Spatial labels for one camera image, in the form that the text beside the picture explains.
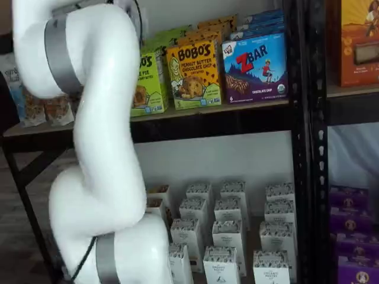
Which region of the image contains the green Bobo's apple pie box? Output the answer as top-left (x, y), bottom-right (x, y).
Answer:
top-left (139, 37), bottom-right (167, 57)
top-left (130, 53), bottom-right (169, 118)
top-left (154, 25), bottom-right (194, 47)

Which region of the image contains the wooden shelf board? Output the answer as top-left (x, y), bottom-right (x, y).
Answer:
top-left (326, 81), bottom-right (379, 99)
top-left (2, 99), bottom-right (290, 138)

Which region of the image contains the small white yellow-topped box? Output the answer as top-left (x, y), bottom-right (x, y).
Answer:
top-left (146, 185), bottom-right (171, 208)
top-left (144, 197), bottom-right (165, 221)

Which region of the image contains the yellow Bobo's peanut butter box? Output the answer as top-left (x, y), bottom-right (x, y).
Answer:
top-left (197, 14), bottom-right (238, 34)
top-left (177, 28), bottom-right (223, 47)
top-left (165, 39), bottom-right (223, 111)

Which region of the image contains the blue purple ZBar box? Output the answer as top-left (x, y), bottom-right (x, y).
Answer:
top-left (236, 8), bottom-right (285, 30)
top-left (221, 31), bottom-right (289, 105)
top-left (228, 23), bottom-right (285, 41)

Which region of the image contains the black metal shelf rack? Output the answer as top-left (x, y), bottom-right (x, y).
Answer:
top-left (307, 0), bottom-right (379, 284)
top-left (0, 0), bottom-right (313, 284)

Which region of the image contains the purple snack box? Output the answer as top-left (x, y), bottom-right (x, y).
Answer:
top-left (335, 231), bottom-right (379, 259)
top-left (329, 185), bottom-right (370, 209)
top-left (329, 206), bottom-right (372, 235)
top-left (337, 256), bottom-right (379, 284)

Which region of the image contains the large orange snack box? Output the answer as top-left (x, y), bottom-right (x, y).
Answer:
top-left (327, 0), bottom-right (379, 88)

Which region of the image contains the white Organic Pantry carton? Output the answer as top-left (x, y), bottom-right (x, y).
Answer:
top-left (211, 220), bottom-right (243, 253)
top-left (185, 183), bottom-right (213, 205)
top-left (253, 250), bottom-right (291, 284)
top-left (259, 221), bottom-right (296, 256)
top-left (168, 243), bottom-right (195, 284)
top-left (169, 218), bottom-right (203, 253)
top-left (265, 183), bottom-right (296, 205)
top-left (178, 197), bottom-right (207, 226)
top-left (214, 198), bottom-right (244, 226)
top-left (203, 246), bottom-right (239, 284)
top-left (264, 200), bottom-right (296, 226)
top-left (220, 180), bottom-right (247, 205)

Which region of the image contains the white small cartons group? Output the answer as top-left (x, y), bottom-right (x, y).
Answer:
top-left (146, 177), bottom-right (297, 284)

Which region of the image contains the white Purely Elizabeth granola bag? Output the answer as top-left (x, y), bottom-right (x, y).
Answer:
top-left (22, 88), bottom-right (48, 128)

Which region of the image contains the blue label granola bag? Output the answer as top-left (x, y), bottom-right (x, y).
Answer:
top-left (5, 66), bottom-right (28, 124)

